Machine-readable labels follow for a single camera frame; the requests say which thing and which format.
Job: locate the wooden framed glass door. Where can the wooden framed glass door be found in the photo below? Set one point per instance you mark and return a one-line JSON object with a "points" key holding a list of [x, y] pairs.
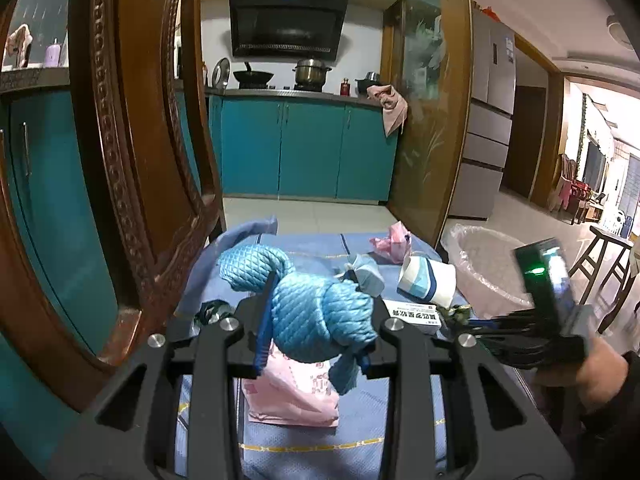
{"points": [[430, 110]]}

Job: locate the white and blue paper cup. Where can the white and blue paper cup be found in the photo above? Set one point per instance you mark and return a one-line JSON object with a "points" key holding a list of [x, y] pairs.
{"points": [[425, 280]]}

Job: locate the purple bottle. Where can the purple bottle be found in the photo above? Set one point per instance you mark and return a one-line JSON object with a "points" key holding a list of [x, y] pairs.
{"points": [[53, 55]]}

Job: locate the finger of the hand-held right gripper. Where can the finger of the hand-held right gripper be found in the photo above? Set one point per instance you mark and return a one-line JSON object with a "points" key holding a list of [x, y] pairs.
{"points": [[520, 340]]}

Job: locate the pink hanging cloth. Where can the pink hanging cloth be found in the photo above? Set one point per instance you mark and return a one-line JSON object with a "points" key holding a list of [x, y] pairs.
{"points": [[394, 107]]}

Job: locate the blue tablecloth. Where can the blue tablecloth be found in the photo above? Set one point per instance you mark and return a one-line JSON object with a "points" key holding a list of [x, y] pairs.
{"points": [[310, 255]]}

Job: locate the teal lower kitchen cabinets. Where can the teal lower kitchen cabinets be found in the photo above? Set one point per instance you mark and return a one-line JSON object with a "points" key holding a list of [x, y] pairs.
{"points": [[310, 145]]}

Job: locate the crumpled pink wrapper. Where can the crumpled pink wrapper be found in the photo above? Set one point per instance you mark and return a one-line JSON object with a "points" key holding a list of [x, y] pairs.
{"points": [[392, 242]]}

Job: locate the crumpled light blue paper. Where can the crumpled light blue paper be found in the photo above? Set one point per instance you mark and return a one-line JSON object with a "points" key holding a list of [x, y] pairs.
{"points": [[367, 275]]}

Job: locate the red bottle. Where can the red bottle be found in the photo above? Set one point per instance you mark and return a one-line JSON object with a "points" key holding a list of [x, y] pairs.
{"points": [[345, 87]]}

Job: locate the person's right hand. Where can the person's right hand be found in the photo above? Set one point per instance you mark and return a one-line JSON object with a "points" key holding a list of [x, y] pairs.
{"points": [[590, 375]]}

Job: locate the red chairs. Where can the red chairs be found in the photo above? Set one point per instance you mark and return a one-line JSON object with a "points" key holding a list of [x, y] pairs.
{"points": [[570, 190]]}

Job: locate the white medicine box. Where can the white medicine box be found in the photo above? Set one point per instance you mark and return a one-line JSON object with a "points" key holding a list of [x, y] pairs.
{"points": [[412, 314]]}

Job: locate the teal side cabinet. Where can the teal side cabinet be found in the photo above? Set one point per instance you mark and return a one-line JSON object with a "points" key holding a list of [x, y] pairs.
{"points": [[55, 210]]}

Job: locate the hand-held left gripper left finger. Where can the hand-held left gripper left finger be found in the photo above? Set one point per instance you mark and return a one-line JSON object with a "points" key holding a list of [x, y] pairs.
{"points": [[263, 332]]}

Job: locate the pink plastic bag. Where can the pink plastic bag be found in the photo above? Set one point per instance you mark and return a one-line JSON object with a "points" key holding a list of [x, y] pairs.
{"points": [[295, 395]]}

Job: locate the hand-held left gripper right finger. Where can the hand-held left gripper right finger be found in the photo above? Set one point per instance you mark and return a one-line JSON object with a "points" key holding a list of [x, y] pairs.
{"points": [[405, 360]]}

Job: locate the wooden stool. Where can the wooden stool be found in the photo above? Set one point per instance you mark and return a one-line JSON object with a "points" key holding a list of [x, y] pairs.
{"points": [[602, 260]]}

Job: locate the trash bin with clear liner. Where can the trash bin with clear liner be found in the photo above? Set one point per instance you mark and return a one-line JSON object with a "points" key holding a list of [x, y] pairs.
{"points": [[492, 265]]}

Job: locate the steel stock pot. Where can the steel stock pot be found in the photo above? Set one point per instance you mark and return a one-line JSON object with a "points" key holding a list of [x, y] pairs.
{"points": [[311, 72]]}

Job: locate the glass pot lid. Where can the glass pot lid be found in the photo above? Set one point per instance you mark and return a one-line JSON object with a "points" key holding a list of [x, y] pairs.
{"points": [[221, 74]]}

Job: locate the black wok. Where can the black wok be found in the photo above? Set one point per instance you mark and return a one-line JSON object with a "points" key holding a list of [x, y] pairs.
{"points": [[254, 77]]}

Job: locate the ceiling lamp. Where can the ceiling lamp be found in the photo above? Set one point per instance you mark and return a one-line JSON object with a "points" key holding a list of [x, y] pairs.
{"points": [[619, 32]]}

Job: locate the dark green wrapper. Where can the dark green wrapper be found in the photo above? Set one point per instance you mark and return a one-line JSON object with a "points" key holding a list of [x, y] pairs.
{"points": [[212, 312]]}

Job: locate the grey refrigerator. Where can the grey refrigerator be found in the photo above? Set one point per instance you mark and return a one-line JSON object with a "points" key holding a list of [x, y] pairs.
{"points": [[487, 110]]}

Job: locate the pink rag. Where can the pink rag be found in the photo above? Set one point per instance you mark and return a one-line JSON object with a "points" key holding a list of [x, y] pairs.
{"points": [[19, 42]]}

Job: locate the black range hood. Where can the black range hood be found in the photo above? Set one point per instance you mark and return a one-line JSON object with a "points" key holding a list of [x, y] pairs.
{"points": [[287, 25]]}

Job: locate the carved wooden chair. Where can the carved wooden chair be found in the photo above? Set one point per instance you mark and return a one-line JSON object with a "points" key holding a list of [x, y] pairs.
{"points": [[135, 160]]}

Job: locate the small black pot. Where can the small black pot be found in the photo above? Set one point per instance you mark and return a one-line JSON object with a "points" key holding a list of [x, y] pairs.
{"points": [[369, 82]]}

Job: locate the person's right forearm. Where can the person's right forearm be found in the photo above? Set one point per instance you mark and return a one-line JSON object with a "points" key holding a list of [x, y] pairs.
{"points": [[617, 435]]}

